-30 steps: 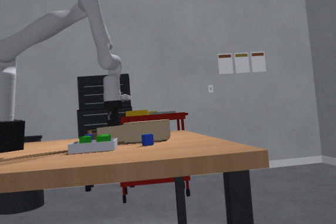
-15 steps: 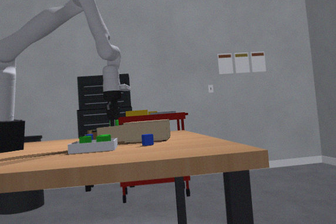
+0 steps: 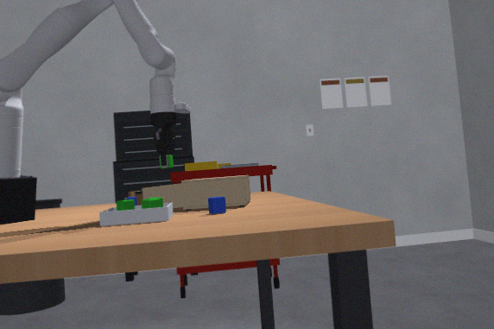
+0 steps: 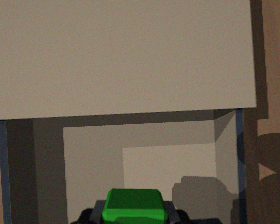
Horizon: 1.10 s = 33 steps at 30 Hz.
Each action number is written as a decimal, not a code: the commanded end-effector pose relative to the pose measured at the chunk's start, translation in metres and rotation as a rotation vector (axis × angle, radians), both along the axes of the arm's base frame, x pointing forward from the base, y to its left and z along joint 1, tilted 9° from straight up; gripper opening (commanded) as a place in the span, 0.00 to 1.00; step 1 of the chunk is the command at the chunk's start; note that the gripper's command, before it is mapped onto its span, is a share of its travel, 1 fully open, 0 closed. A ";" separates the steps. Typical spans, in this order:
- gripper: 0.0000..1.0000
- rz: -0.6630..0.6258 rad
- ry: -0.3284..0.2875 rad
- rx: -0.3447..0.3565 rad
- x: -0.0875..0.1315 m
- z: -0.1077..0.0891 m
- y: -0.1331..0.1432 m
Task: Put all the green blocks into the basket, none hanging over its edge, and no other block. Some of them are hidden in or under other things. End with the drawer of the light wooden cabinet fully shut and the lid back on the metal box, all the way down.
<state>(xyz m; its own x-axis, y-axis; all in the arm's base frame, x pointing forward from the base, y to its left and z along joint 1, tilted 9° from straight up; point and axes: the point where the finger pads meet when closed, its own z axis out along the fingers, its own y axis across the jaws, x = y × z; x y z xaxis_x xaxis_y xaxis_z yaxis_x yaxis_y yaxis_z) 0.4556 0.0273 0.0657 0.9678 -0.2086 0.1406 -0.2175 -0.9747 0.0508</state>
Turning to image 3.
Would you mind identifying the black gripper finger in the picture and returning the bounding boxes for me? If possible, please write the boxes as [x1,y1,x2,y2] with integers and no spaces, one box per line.
[153,129,170,168]
[167,131,175,155]

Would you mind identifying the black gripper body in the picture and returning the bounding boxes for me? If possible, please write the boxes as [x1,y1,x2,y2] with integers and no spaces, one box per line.
[150,112,177,143]

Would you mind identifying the brown cardboard box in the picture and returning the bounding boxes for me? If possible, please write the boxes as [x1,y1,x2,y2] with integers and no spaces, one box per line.
[129,191,143,206]

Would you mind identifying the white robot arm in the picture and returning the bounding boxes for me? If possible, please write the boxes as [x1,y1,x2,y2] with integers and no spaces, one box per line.
[0,0,191,178]

